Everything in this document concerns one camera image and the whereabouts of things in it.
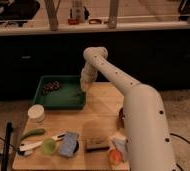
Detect black bag on shelf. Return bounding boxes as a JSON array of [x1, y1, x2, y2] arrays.
[[0, 0, 40, 27]]

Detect black plate under cloth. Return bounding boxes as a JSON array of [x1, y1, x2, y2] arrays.
[[73, 141, 80, 154]]

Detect white bottle on shelf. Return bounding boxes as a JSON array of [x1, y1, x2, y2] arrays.
[[71, 0, 90, 23]]

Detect black vertical pole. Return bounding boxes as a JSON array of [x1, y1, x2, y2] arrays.
[[1, 122, 13, 171]]

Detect dark brown bowl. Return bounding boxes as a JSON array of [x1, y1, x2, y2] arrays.
[[119, 108, 124, 128]]

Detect green plastic tray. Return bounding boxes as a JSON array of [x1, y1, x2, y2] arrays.
[[33, 75, 86, 110]]

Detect blue sponge cloth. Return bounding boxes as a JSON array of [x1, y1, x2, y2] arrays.
[[59, 131, 79, 158]]

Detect grey blue cloth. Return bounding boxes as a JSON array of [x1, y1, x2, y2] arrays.
[[112, 134, 128, 162]]

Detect dark grape bunch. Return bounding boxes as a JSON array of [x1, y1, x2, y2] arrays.
[[42, 81, 60, 95]]

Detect small orange toy fruit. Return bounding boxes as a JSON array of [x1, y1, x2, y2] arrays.
[[109, 149, 123, 165]]

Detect black cable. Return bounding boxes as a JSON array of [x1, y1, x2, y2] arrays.
[[169, 132, 190, 171]]

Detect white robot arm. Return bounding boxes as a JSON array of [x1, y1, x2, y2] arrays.
[[81, 47, 177, 171]]

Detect brown rectangular block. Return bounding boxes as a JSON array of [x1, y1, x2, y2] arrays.
[[85, 138, 109, 152]]

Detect small green cup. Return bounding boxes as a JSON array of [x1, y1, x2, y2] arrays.
[[41, 138, 56, 155]]

